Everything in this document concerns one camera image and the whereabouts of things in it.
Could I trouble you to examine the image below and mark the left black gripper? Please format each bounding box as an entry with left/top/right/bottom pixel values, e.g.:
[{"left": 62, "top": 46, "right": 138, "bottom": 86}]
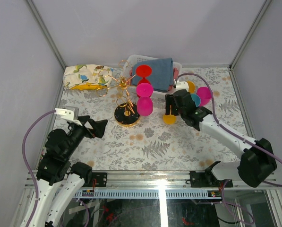
[{"left": 66, "top": 115, "right": 109, "bottom": 159}]

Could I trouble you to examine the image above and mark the yellow plastic goblet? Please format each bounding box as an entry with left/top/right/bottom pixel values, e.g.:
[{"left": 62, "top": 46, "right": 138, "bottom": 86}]
[
  {"left": 187, "top": 81, "right": 196, "bottom": 93},
  {"left": 162, "top": 105, "right": 176, "bottom": 125}
]

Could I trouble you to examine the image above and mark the magenta plastic goblet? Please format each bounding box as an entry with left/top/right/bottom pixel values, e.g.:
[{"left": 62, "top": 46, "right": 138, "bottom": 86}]
[
  {"left": 197, "top": 87, "right": 212, "bottom": 106},
  {"left": 136, "top": 83, "right": 154, "bottom": 116}
]

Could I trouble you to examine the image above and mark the gold wine glass rack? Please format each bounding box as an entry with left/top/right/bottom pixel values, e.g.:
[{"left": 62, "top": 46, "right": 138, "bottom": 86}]
[{"left": 95, "top": 73, "right": 140, "bottom": 127}]

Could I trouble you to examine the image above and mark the red plastic wine glass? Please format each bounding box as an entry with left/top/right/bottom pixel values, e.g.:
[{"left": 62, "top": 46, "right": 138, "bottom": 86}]
[{"left": 136, "top": 65, "right": 152, "bottom": 85}]

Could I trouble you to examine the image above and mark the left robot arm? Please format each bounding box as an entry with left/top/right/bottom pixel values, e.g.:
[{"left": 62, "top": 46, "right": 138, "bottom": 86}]
[{"left": 21, "top": 115, "right": 108, "bottom": 227}]

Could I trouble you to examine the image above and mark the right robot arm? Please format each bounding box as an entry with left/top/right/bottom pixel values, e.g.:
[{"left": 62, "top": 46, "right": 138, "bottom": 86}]
[{"left": 165, "top": 90, "right": 277, "bottom": 188}]

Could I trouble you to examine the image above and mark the blue folded cloth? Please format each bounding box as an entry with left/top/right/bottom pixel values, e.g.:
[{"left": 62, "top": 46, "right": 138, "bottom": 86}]
[{"left": 131, "top": 58, "right": 173, "bottom": 92}]

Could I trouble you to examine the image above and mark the blue plastic goblet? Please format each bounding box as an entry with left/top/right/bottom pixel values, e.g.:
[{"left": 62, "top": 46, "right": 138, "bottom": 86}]
[{"left": 191, "top": 93, "right": 201, "bottom": 107}]

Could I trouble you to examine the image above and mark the white plastic basket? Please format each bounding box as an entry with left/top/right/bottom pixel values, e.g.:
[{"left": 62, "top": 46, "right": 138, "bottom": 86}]
[{"left": 123, "top": 54, "right": 183, "bottom": 99}]

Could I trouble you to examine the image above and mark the dinosaur print cloth bag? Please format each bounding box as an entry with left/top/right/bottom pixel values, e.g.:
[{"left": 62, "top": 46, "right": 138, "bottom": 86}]
[{"left": 63, "top": 64, "right": 114, "bottom": 90}]

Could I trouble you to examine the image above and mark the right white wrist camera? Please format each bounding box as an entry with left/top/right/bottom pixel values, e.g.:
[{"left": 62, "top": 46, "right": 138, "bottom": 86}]
[{"left": 174, "top": 81, "right": 189, "bottom": 91}]

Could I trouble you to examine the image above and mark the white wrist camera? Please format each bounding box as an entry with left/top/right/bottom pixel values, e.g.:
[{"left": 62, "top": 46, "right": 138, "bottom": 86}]
[
  {"left": 54, "top": 106, "right": 82, "bottom": 126},
  {"left": 174, "top": 81, "right": 189, "bottom": 91}
]

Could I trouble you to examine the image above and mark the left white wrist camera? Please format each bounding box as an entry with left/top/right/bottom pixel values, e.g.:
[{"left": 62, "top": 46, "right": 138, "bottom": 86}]
[{"left": 54, "top": 106, "right": 82, "bottom": 126}]

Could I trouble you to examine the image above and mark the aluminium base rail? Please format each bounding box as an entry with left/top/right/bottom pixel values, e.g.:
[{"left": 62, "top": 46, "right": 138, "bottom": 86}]
[{"left": 25, "top": 169, "right": 278, "bottom": 199}]

